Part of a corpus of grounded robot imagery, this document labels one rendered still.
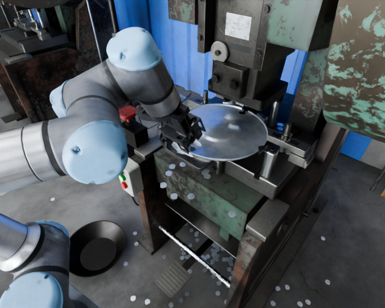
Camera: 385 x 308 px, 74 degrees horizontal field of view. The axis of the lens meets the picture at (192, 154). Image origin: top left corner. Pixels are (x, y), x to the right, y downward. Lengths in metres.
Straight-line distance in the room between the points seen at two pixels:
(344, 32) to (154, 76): 0.27
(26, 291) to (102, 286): 0.74
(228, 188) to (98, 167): 0.53
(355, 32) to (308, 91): 0.66
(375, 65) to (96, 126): 0.30
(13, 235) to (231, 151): 0.55
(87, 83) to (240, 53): 0.42
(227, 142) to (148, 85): 0.36
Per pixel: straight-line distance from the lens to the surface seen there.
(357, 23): 0.29
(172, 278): 1.17
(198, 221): 1.12
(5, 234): 0.69
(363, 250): 1.66
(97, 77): 0.44
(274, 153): 0.71
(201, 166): 0.66
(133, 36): 0.43
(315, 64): 0.92
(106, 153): 0.31
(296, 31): 0.59
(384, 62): 0.31
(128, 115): 0.92
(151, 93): 0.45
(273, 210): 0.78
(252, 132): 0.80
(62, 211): 1.72
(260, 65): 0.65
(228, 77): 0.72
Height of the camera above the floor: 1.24
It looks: 41 degrees down
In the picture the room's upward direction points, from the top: straight up
